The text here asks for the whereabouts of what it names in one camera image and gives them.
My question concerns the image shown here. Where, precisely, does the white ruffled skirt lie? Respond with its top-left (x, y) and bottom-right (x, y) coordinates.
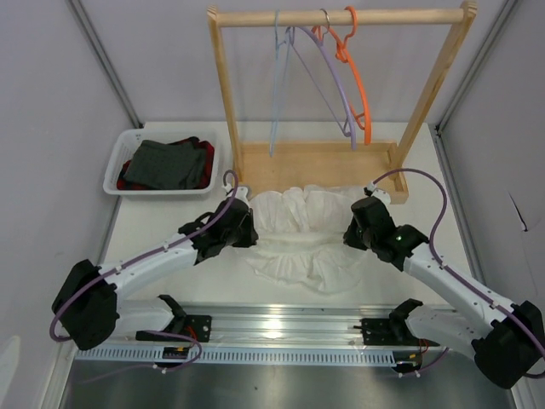
top-left (237, 185), bottom-right (367, 295)

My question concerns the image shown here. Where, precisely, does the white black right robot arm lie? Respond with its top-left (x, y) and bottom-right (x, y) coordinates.
top-left (343, 197), bottom-right (544, 389)

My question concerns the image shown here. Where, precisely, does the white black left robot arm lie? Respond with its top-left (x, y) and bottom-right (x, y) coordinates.
top-left (49, 197), bottom-right (258, 350)

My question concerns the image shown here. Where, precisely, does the orange plastic hanger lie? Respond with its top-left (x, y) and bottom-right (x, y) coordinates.
top-left (311, 5), bottom-right (372, 145)

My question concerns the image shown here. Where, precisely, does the lilac plastic hanger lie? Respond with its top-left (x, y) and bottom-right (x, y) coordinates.
top-left (285, 26), bottom-right (357, 151)

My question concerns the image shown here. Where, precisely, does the wooden clothes rack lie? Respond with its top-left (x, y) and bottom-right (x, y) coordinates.
top-left (207, 1), bottom-right (478, 193)

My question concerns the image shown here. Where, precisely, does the red plaid garment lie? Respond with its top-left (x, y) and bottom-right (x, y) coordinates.
top-left (115, 135), bottom-right (215, 191)

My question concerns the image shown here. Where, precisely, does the white plastic basket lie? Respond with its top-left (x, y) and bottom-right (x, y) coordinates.
top-left (103, 128), bottom-right (223, 197)

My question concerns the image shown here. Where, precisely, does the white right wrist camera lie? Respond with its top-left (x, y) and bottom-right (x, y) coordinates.
top-left (364, 182), bottom-right (392, 205)

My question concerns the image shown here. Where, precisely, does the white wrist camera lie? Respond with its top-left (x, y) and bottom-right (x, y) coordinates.
top-left (222, 183), bottom-right (251, 205)
top-left (364, 182), bottom-right (392, 205)

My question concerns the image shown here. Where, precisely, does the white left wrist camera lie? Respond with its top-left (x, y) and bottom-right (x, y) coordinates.
top-left (222, 183), bottom-right (251, 205)

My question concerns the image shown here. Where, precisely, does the aluminium mounting rail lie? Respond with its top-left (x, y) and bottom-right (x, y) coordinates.
top-left (114, 304), bottom-right (469, 347)

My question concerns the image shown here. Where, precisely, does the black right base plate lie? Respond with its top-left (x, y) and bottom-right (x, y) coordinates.
top-left (353, 318), bottom-right (439, 347)

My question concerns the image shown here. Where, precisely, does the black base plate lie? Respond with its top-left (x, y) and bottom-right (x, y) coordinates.
top-left (135, 314), bottom-right (213, 343)
top-left (353, 318), bottom-right (439, 347)

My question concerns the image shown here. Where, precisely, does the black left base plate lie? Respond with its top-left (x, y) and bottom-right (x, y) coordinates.
top-left (135, 314), bottom-right (213, 343)

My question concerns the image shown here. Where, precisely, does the white slotted cable duct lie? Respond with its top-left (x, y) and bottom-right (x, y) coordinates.
top-left (76, 344), bottom-right (396, 367)

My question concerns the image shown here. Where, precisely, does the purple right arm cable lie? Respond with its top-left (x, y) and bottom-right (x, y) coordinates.
top-left (365, 168), bottom-right (545, 378)

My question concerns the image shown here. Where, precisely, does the light blue wire hanger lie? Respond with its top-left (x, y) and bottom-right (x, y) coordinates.
top-left (268, 9), bottom-right (292, 158)

